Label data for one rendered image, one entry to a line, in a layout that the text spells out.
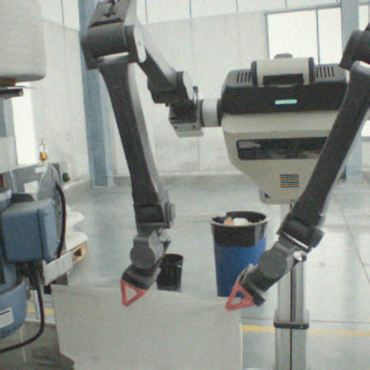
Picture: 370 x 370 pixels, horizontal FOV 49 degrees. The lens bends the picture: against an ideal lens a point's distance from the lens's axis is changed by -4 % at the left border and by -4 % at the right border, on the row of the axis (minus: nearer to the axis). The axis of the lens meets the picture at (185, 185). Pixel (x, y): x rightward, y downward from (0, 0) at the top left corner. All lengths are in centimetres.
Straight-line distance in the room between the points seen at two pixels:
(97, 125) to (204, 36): 308
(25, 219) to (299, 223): 52
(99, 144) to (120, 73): 892
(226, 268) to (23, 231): 262
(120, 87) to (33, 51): 18
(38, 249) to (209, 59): 856
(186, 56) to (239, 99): 806
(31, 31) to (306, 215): 63
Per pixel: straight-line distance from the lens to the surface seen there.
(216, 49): 913
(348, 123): 76
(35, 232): 70
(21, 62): 81
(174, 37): 940
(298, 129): 119
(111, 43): 79
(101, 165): 974
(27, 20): 84
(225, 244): 314
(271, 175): 132
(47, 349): 168
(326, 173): 80
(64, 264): 126
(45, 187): 117
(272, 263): 82
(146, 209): 92
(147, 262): 88
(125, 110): 82
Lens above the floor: 143
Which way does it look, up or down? 9 degrees down
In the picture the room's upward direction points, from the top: 4 degrees counter-clockwise
